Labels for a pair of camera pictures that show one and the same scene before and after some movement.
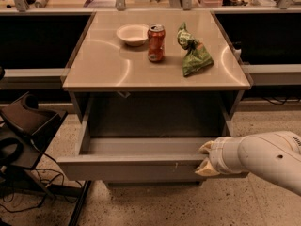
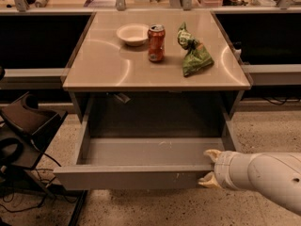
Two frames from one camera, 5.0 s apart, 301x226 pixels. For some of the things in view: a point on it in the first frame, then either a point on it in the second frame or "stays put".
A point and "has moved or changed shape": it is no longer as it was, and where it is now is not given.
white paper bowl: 133,34 stays put
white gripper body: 216,155 → 224,169
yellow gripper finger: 207,146 → 213,153
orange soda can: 156,40 stays put
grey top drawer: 147,137 has moved or changed shape
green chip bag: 196,56 stays put
